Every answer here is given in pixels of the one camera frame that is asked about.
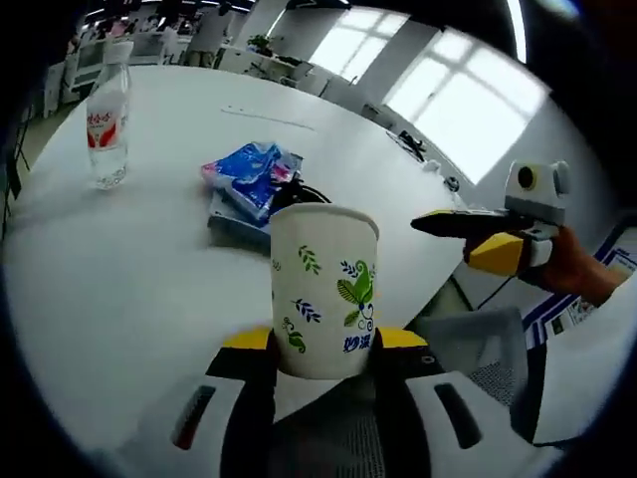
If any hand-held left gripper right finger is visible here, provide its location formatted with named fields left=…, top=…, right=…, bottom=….
left=366, top=326, right=529, bottom=478

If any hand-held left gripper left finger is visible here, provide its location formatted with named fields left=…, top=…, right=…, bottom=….
left=131, top=326, right=279, bottom=478

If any white leaf-print paper cup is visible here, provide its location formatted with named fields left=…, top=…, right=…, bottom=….
left=269, top=201, right=381, bottom=381

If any black cable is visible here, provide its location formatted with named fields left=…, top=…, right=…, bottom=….
left=268, top=168, right=333, bottom=213

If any blue tissue packet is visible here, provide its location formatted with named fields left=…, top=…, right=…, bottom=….
left=200, top=140, right=305, bottom=223

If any clear plastic water bottle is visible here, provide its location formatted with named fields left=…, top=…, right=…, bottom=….
left=85, top=40, right=133, bottom=191

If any person's right hand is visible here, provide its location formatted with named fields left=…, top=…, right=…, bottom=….
left=519, top=223, right=624, bottom=308

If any white blue display board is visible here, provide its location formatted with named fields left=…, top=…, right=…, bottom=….
left=521, top=232, right=637, bottom=350

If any small black device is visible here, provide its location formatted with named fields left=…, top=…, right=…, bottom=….
left=386, top=129, right=429, bottom=163

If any large window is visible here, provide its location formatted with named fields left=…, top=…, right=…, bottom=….
left=385, top=29, right=554, bottom=185
left=308, top=7, right=415, bottom=89

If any white table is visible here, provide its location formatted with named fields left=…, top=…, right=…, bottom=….
left=2, top=63, right=474, bottom=464

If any potted plant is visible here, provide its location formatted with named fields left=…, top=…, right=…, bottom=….
left=246, top=33, right=276, bottom=54

